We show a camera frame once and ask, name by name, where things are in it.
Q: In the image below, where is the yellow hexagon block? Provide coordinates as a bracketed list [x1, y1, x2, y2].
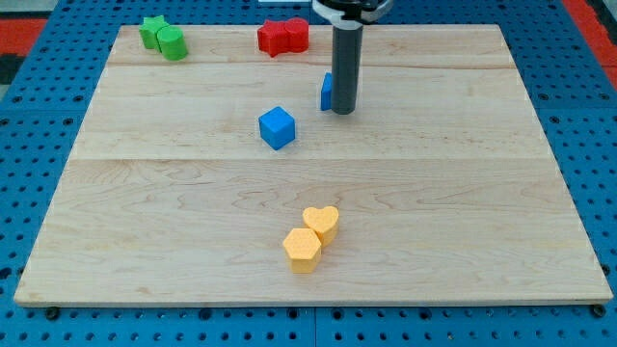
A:
[282, 228, 322, 274]

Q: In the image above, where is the red cylinder block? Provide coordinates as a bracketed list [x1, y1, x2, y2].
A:
[283, 17, 309, 53]

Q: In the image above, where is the blue block behind pusher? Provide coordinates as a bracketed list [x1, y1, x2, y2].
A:
[320, 72, 333, 111]

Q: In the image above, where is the green star block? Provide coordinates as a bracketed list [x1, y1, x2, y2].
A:
[139, 15, 169, 51]

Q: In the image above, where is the green cylinder block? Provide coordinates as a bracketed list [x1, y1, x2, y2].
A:
[156, 25, 188, 61]

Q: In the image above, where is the blue cube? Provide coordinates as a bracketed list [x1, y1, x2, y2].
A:
[258, 106, 296, 150]

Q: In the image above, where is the red star block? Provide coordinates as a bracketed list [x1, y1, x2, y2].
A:
[257, 19, 289, 58]

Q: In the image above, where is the wooden board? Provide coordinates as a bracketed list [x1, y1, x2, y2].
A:
[14, 25, 613, 307]

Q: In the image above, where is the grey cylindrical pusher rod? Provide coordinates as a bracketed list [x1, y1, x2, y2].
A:
[331, 26, 362, 115]

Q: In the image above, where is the white black robot end flange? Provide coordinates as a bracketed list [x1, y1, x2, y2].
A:
[311, 0, 393, 29]

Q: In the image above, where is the yellow heart block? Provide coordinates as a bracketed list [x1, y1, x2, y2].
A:
[303, 206, 339, 247]

